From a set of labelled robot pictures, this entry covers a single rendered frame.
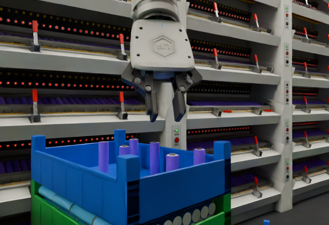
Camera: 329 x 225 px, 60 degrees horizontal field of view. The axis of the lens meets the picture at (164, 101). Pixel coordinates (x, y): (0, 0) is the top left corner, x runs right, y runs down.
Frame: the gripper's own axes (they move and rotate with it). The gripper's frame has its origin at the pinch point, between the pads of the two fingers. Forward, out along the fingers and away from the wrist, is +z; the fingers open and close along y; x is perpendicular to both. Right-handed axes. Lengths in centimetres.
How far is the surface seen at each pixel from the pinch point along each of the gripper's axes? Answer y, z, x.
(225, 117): 42, -23, 63
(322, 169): 126, -9, 115
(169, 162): -0.6, 8.8, -1.0
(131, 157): -6.6, 9.8, -8.0
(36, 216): -20.8, 12.7, 18.6
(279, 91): 78, -41, 72
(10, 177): -34, -1, 48
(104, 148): -9.1, 2.7, 12.1
